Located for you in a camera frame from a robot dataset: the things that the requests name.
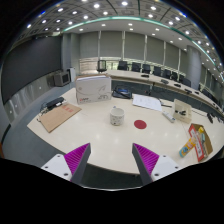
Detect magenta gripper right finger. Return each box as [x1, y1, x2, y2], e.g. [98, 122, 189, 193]
[132, 143, 181, 185]

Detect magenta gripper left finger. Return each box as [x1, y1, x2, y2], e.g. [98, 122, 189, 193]
[42, 143, 91, 185]

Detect red round coaster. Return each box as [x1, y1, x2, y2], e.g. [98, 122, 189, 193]
[134, 120, 147, 129]

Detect yellow blue packet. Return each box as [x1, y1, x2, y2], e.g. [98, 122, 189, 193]
[179, 138, 196, 157]

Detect white remote control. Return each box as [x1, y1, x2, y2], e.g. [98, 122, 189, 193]
[162, 111, 176, 123]

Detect open brown cardboard box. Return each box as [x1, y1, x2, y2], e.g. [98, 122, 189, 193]
[188, 124, 213, 162]

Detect white patterned mug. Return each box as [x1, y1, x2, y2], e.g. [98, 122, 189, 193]
[110, 107, 124, 126]

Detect beige box with black item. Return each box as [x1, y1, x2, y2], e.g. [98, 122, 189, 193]
[172, 99, 192, 124]

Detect white paper sheets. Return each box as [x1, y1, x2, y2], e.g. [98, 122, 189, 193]
[132, 94, 162, 111]

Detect black flat device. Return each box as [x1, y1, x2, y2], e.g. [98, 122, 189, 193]
[46, 97, 64, 109]

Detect white cardboard box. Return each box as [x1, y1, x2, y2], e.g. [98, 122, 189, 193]
[75, 74, 112, 105]

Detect black bag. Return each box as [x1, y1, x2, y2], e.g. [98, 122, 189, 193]
[112, 87, 132, 99]

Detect long curved conference desk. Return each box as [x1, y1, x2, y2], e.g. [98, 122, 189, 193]
[106, 70, 224, 117]

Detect grey crt monitor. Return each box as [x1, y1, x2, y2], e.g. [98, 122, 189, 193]
[54, 72, 70, 87]

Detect black office chair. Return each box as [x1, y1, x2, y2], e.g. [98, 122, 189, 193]
[142, 64, 151, 74]
[153, 66, 161, 76]
[97, 60, 107, 73]
[117, 61, 128, 71]
[132, 62, 141, 72]

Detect dark projection screen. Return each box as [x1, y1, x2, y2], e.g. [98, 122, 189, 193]
[1, 37, 61, 103]

